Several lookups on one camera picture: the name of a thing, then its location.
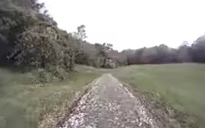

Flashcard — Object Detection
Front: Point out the grey gravel path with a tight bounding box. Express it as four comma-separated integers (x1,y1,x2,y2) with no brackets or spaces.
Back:
56,72,168,128

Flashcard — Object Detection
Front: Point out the distant row of trees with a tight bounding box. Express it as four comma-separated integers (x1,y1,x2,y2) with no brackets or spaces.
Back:
118,32,205,66

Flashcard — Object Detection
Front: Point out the green grass field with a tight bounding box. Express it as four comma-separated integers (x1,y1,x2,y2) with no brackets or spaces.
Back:
108,62,205,128

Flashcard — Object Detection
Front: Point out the dense wood of trees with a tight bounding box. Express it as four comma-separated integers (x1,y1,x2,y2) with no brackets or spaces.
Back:
0,0,121,81

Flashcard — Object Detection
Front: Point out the green grass strip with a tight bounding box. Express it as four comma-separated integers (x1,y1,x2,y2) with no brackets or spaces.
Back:
0,63,104,128

